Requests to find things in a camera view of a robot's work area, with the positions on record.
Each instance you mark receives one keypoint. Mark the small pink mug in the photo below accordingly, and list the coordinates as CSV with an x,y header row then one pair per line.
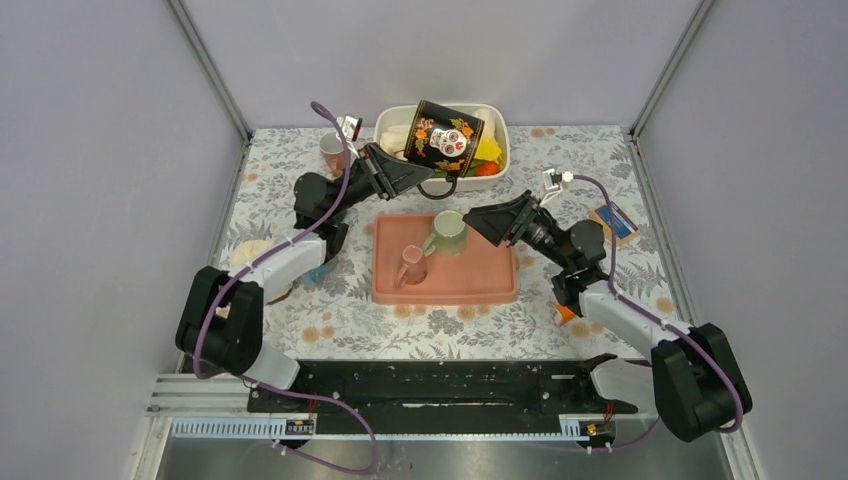
x,y
413,269

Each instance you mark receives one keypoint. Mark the light green mug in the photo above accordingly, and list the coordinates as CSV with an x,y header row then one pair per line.
x,y
448,236

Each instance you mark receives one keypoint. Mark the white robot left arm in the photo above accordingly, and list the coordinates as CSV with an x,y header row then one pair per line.
x,y
221,328

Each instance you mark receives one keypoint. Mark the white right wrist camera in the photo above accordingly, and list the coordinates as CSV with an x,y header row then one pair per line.
x,y
553,184

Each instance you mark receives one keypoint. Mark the orange blue box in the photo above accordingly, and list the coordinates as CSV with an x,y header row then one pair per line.
x,y
616,224

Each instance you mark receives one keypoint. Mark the green bok choy toy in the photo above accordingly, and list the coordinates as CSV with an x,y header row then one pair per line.
x,y
394,140

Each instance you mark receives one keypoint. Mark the white rectangular basin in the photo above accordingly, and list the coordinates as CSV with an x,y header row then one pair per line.
x,y
436,184

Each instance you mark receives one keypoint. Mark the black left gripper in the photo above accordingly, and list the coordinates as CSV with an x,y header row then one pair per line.
x,y
388,174

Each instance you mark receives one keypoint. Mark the pink rectangular tray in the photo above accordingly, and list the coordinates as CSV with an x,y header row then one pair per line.
x,y
481,274

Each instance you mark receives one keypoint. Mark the yellow napa cabbage toy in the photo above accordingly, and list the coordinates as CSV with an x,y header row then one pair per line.
x,y
489,149

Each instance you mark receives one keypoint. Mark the large pink mug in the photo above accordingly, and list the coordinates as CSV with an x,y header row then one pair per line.
x,y
333,152

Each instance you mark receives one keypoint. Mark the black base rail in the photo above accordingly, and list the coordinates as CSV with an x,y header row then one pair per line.
x,y
444,398

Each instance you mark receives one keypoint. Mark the orange white marker box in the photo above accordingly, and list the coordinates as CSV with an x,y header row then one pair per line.
x,y
566,315

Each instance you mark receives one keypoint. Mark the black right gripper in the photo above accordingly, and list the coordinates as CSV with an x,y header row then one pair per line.
x,y
506,221

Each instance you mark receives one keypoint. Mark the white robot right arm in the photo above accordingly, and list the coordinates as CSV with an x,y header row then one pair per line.
x,y
696,381

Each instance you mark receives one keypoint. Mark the blue patterned mug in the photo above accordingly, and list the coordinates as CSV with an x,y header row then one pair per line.
x,y
317,275

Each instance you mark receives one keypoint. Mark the black mug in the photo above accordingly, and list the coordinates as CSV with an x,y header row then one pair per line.
x,y
444,139

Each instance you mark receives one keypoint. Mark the floral tablecloth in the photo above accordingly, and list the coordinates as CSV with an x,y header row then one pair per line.
x,y
336,318

